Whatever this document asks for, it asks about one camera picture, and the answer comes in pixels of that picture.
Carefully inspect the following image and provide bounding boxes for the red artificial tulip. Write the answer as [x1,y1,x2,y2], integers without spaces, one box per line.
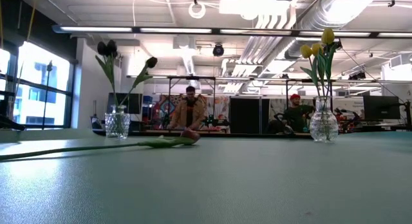
[0,129,201,162]

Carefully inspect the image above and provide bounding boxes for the black artificial tulip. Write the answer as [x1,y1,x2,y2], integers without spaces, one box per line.
[95,40,125,135]
[118,56,158,135]
[106,39,125,135]

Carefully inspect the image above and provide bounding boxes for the yellow artificial tulip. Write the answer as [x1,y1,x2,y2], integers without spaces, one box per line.
[310,42,328,141]
[318,27,338,141]
[299,44,326,141]

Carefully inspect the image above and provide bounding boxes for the diamond-cut clear glass vase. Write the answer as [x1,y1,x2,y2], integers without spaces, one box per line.
[104,104,131,140]

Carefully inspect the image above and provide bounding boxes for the ribbed round clear glass vase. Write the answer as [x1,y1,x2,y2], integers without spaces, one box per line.
[308,96,340,144]

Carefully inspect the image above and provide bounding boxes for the colourful patterned backdrop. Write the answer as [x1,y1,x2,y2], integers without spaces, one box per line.
[151,94,231,132]

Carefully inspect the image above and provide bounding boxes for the person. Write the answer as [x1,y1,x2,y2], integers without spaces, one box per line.
[167,85,209,131]
[268,93,316,135]

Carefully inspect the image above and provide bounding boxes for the black partition panel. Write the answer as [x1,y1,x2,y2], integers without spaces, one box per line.
[230,97,270,135]

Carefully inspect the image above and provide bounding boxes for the blue chair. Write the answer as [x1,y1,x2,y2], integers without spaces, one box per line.
[143,95,154,115]

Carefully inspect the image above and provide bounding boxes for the black monitor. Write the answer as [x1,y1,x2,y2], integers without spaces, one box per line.
[106,92,144,115]
[362,95,402,120]

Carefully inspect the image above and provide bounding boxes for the white ceiling pipes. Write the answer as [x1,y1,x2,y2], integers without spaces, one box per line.
[239,14,292,66]

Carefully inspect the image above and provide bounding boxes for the green table mat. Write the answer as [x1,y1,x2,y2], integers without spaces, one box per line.
[0,129,412,224]

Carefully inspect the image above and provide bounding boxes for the bright ceiling light panel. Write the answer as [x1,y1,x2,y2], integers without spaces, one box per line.
[218,0,292,21]

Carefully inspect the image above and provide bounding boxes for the black ceiling lamp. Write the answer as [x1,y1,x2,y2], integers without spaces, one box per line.
[348,70,367,81]

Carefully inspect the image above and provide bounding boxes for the black tripod stand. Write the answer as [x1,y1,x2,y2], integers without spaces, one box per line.
[42,59,55,130]

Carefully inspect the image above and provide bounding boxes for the large window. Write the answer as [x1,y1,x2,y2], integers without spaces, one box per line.
[0,40,75,128]

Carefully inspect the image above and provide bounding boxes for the white ceiling air unit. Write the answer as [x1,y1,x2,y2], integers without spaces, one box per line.
[388,52,412,69]

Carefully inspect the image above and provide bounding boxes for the white ring ceiling fixture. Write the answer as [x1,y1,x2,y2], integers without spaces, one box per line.
[188,1,207,20]

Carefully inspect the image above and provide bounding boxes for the long ceiling light rail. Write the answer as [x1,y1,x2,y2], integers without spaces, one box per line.
[51,24,412,38]

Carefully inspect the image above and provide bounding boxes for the silver ventilation duct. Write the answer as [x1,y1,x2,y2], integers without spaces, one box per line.
[285,0,376,59]

